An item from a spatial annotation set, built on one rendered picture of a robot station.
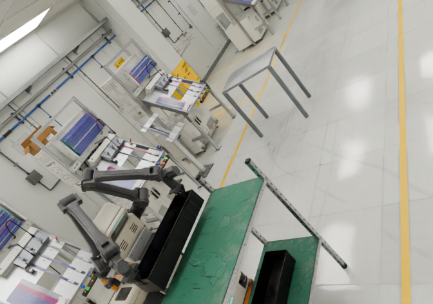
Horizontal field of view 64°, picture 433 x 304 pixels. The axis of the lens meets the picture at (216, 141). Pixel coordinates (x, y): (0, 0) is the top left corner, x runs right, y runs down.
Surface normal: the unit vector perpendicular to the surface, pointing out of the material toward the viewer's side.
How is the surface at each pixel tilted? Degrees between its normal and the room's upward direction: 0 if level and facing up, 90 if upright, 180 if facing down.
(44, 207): 90
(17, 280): 47
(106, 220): 42
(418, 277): 0
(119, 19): 90
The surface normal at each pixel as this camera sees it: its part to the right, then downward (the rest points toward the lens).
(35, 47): 0.69, -0.29
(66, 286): 0.07, -0.67
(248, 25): -0.33, 0.68
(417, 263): -0.64, -0.68
